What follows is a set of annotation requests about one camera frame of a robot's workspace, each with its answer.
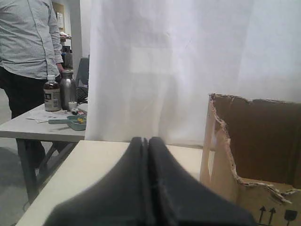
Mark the white curtain backdrop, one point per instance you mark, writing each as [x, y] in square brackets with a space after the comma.
[153, 63]

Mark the grey office chair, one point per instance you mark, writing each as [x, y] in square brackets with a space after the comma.
[82, 80]

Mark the torn cardboard box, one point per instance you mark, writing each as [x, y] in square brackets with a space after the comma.
[252, 156]

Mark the teal scoop tray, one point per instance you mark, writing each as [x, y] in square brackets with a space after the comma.
[75, 122]

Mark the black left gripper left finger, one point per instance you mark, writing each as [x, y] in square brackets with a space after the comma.
[115, 200]

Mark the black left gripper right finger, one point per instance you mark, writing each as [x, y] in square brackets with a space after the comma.
[180, 200]

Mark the grey side table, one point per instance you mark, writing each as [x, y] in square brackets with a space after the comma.
[21, 128]

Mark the small white cup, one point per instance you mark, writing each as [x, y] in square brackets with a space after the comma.
[72, 105]

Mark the papers on side table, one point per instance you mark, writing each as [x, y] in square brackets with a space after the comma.
[44, 116]

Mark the brown plastic bottle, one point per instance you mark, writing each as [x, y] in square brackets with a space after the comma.
[52, 96]

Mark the steel water bottle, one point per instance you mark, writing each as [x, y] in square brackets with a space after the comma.
[68, 90]

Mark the person in grey shirt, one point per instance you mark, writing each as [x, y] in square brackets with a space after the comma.
[30, 50]

